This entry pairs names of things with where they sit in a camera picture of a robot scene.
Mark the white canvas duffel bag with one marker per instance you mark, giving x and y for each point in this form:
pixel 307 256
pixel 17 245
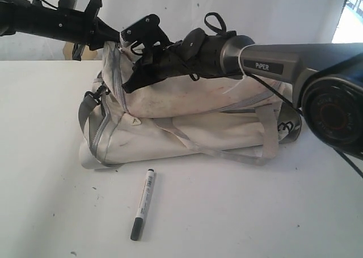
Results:
pixel 242 119

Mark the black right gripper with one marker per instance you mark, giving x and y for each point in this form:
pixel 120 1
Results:
pixel 198 54

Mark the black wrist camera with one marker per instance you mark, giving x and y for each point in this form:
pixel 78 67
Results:
pixel 67 4
pixel 146 31

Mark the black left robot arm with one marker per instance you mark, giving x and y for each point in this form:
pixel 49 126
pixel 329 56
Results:
pixel 15 16

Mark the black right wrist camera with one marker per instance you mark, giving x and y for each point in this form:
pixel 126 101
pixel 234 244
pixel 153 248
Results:
pixel 146 31

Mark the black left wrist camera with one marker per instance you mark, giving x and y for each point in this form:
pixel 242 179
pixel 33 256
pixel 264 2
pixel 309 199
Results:
pixel 67 4

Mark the white marker with black cap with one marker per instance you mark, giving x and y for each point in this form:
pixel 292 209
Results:
pixel 143 205

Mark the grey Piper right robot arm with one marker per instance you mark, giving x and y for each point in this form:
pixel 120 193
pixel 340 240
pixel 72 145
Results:
pixel 326 78

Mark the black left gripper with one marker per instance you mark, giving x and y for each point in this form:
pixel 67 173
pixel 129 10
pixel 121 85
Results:
pixel 82 28

